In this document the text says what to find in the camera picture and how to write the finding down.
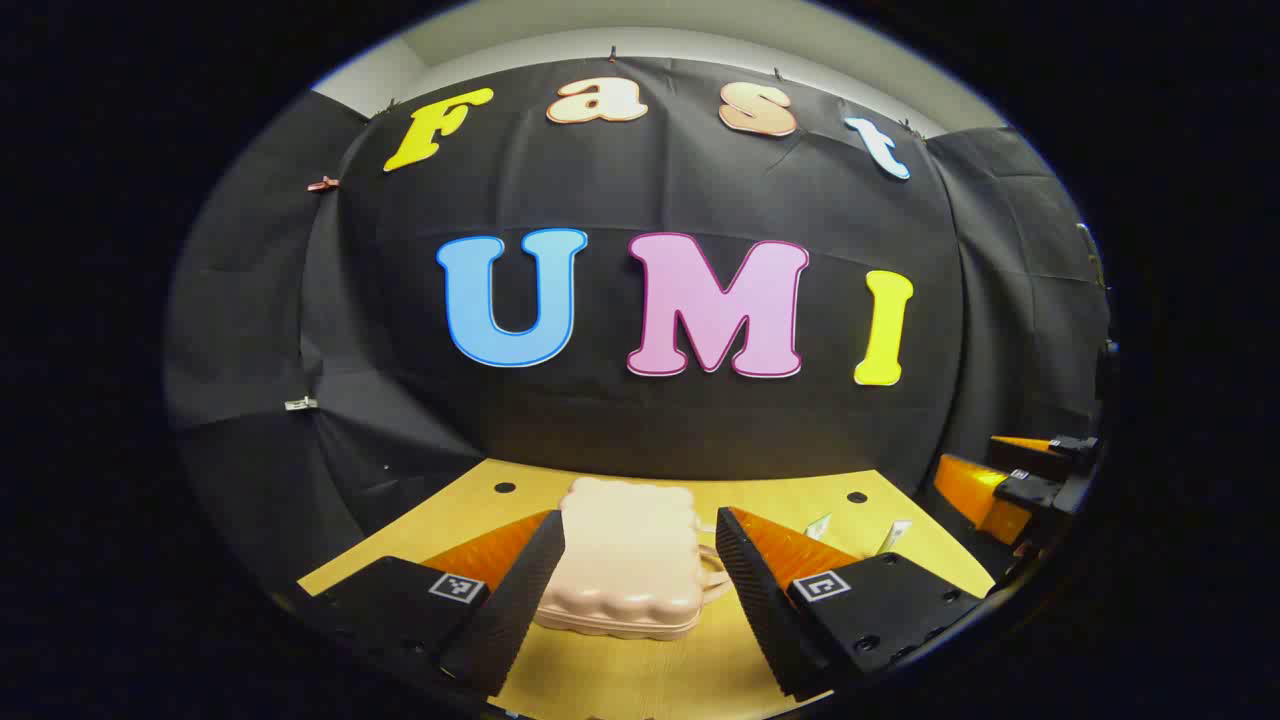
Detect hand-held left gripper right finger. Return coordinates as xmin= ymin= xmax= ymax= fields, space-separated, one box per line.
xmin=715 ymin=506 xmax=986 ymax=701

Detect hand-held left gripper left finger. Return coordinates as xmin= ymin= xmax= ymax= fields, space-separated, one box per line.
xmin=298 ymin=508 xmax=567 ymax=698

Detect black backdrop cloth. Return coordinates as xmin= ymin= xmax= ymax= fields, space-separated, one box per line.
xmin=165 ymin=57 xmax=1113 ymax=601

